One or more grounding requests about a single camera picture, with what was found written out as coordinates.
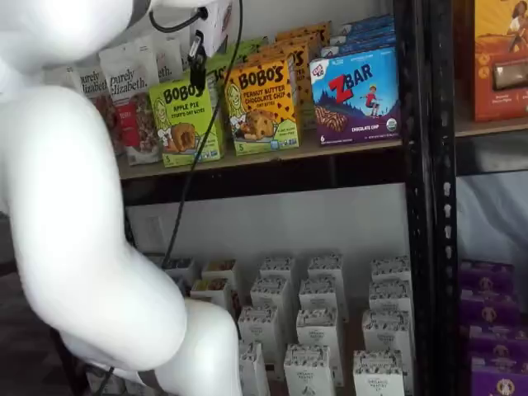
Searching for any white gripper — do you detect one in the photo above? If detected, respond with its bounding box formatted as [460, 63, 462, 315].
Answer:
[186, 0, 233, 94]

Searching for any orange Bobo's peanut butter box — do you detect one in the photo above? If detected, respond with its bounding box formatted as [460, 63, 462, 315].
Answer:
[224, 59, 302, 157]
[275, 21, 332, 61]
[257, 40, 313, 131]

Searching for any wooden shelf board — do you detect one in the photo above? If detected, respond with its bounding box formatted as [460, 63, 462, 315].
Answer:
[118, 139, 403, 181]
[455, 117, 528, 139]

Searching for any blue Zbar snack box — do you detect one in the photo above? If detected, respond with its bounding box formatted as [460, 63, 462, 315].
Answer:
[329, 25, 396, 43]
[318, 35, 398, 59]
[309, 45, 402, 146]
[340, 14, 394, 31]

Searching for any black metal shelf rack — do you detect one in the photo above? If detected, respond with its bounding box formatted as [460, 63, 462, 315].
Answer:
[424, 0, 528, 396]
[119, 0, 432, 396]

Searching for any large orange cardboard box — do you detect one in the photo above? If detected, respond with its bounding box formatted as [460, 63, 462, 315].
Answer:
[471, 0, 528, 123]

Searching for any purple snack box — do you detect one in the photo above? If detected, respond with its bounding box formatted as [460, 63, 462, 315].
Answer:
[469, 356, 528, 396]
[459, 258, 517, 295]
[459, 288, 521, 328]
[468, 323, 528, 361]

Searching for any white organic pantry carton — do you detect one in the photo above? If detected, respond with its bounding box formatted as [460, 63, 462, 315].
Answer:
[352, 350, 406, 396]
[298, 276, 344, 315]
[238, 342, 271, 396]
[370, 255, 413, 286]
[308, 254, 344, 286]
[283, 344, 334, 396]
[295, 308, 344, 351]
[367, 280, 413, 315]
[361, 309, 413, 356]
[237, 305, 286, 366]
[249, 278, 295, 315]
[259, 256, 296, 286]

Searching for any short black cable loop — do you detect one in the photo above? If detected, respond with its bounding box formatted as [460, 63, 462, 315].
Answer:
[148, 6, 208, 33]

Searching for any long black cable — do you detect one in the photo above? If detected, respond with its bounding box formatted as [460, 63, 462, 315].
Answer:
[158, 0, 244, 269]

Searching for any white wall outlet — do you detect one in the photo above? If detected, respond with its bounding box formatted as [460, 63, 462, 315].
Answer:
[144, 214, 165, 245]

